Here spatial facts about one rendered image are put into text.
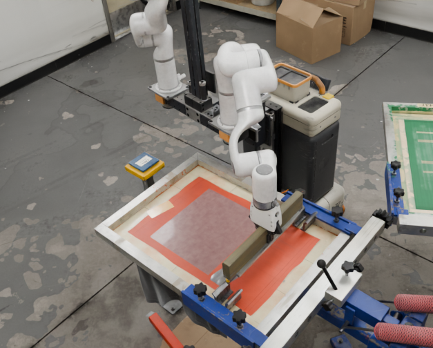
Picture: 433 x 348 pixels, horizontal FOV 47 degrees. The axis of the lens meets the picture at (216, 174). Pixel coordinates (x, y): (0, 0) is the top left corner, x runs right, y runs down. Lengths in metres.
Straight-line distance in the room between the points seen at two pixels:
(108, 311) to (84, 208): 0.91
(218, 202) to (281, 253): 0.36
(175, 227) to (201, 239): 0.12
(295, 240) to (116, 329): 1.35
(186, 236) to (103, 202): 1.75
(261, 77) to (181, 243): 0.69
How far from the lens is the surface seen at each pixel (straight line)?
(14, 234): 3.61
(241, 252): 1.59
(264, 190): 1.50
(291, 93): 2.63
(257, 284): 1.74
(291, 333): 1.53
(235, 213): 1.97
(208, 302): 1.65
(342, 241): 1.83
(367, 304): 1.62
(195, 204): 2.02
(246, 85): 1.57
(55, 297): 3.13
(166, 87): 2.38
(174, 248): 1.87
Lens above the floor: 2.34
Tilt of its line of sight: 40 degrees down
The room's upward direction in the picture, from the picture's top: 6 degrees counter-clockwise
